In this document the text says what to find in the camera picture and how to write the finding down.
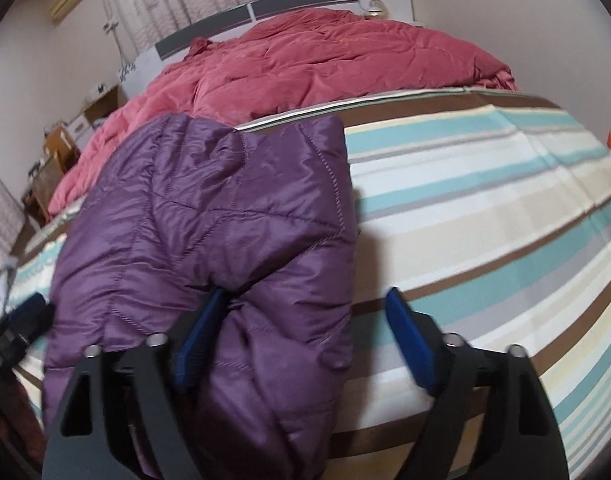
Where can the white drawer cabinet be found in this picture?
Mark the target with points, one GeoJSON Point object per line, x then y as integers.
{"type": "Point", "coordinates": [79, 124]}

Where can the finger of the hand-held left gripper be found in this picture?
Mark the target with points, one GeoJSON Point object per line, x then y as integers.
{"type": "Point", "coordinates": [28, 308]}

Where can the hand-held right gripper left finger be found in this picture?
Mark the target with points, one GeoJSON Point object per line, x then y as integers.
{"type": "Point", "coordinates": [200, 340]}

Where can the striped bed sheet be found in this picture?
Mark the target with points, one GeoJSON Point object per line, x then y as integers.
{"type": "Point", "coordinates": [485, 210]}

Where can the white and grey headboard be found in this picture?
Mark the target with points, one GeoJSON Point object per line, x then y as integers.
{"type": "Point", "coordinates": [295, 2]}

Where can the purple quilted down jacket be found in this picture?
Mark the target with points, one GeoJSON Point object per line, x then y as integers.
{"type": "Point", "coordinates": [210, 210]}

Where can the white wall power strip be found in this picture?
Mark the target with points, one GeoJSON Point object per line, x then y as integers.
{"type": "Point", "coordinates": [110, 26]}

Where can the wicker chair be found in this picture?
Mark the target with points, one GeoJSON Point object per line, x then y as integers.
{"type": "Point", "coordinates": [45, 185]}

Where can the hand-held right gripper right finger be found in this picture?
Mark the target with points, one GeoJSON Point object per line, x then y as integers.
{"type": "Point", "coordinates": [410, 340]}

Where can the wooden nightstand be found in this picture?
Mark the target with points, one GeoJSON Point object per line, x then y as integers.
{"type": "Point", "coordinates": [105, 105]}

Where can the white table lamp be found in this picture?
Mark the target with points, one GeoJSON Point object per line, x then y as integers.
{"type": "Point", "coordinates": [374, 8]}

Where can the red comforter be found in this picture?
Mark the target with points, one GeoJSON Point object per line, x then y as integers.
{"type": "Point", "coordinates": [310, 60]}

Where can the pale patterned side curtain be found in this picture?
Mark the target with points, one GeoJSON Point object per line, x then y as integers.
{"type": "Point", "coordinates": [0, 210]}

